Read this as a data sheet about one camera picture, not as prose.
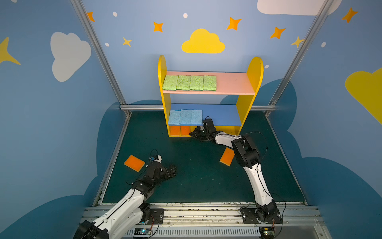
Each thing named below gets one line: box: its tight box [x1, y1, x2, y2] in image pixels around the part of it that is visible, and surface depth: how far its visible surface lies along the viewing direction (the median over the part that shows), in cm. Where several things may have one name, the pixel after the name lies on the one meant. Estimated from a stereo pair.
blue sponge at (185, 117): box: [179, 109, 192, 126], surface depth 100 cm
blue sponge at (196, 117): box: [191, 109, 203, 126], surface depth 101 cm
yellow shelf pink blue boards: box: [158, 55, 264, 137], surface depth 86 cm
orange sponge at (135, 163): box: [123, 154, 146, 173], surface depth 94 cm
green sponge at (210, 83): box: [202, 75, 217, 92], surface depth 78 cm
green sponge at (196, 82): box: [189, 75, 204, 91], surface depth 78 cm
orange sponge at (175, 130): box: [170, 125, 181, 137], surface depth 107 cm
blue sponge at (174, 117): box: [169, 110, 182, 126], surface depth 100 cm
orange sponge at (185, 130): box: [180, 125, 191, 136], surface depth 109 cm
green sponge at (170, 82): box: [162, 74, 179, 91], surface depth 78 cm
